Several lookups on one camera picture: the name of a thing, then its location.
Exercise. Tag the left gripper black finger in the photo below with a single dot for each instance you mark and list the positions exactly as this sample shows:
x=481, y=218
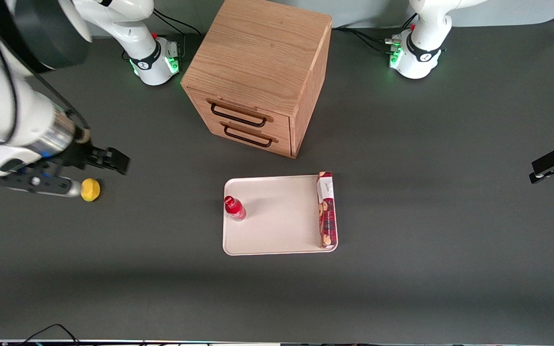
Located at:
x=551, y=163

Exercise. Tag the wooden drawer front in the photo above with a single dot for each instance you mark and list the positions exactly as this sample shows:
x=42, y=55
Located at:
x=277, y=122
x=282, y=144

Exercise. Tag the red cookie box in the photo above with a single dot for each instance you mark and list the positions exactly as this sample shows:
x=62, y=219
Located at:
x=326, y=211

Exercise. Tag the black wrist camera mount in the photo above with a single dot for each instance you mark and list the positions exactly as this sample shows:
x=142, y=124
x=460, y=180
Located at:
x=27, y=181

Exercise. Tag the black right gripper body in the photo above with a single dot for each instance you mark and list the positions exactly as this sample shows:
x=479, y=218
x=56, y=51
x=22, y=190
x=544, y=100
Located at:
x=81, y=155

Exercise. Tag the wooden drawer cabinet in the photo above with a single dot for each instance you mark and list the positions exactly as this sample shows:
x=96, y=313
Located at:
x=258, y=53

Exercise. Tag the red coke bottle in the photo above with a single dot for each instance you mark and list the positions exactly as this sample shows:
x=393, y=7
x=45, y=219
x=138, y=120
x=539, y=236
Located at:
x=234, y=208

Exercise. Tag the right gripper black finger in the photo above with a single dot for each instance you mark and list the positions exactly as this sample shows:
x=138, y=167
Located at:
x=111, y=154
x=119, y=167

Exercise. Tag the silver cylindrical mount part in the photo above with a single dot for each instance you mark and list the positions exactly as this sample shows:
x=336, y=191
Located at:
x=69, y=187

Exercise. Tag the yellow lemon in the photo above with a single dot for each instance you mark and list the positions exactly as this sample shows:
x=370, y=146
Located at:
x=90, y=190

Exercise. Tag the white rectangular tray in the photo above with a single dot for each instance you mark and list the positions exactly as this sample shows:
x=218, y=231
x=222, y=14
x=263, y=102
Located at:
x=282, y=216

